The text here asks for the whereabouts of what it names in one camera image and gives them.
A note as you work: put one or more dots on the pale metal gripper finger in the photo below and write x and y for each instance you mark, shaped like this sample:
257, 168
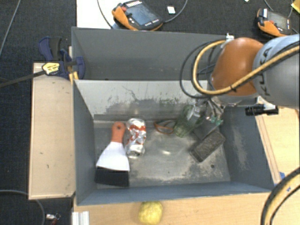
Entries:
196, 115

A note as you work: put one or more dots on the clear green glass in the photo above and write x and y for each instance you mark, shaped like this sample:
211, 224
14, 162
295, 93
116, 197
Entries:
184, 125

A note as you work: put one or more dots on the dark green flat block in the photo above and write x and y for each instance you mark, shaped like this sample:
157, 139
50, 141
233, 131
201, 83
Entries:
207, 146

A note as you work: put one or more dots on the grey metal bin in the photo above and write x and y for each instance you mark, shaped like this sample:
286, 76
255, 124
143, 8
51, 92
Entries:
164, 163

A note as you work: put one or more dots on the clear bottle with red label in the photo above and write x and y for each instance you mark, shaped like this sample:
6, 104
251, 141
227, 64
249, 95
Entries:
136, 137

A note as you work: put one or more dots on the black rectangular block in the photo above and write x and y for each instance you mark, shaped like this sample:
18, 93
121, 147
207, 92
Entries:
112, 178

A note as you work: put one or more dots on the yellow ball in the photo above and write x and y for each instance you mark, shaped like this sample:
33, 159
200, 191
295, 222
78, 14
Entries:
150, 212

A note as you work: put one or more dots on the pale wood board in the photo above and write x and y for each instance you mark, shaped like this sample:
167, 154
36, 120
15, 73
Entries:
51, 130

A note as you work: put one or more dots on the black cylinder on white bracket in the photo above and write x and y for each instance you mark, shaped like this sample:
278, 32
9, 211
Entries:
257, 110

